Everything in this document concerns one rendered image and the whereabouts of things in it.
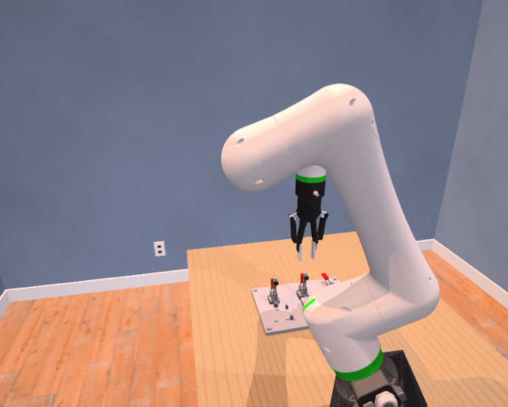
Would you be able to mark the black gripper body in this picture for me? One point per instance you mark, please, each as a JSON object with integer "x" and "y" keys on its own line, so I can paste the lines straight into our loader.
{"x": 304, "y": 205}

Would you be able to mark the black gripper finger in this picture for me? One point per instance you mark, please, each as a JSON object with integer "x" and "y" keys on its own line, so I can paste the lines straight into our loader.
{"x": 299, "y": 237}
{"x": 321, "y": 227}

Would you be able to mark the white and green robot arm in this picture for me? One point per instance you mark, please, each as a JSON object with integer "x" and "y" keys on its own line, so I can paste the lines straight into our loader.
{"x": 334, "y": 131}

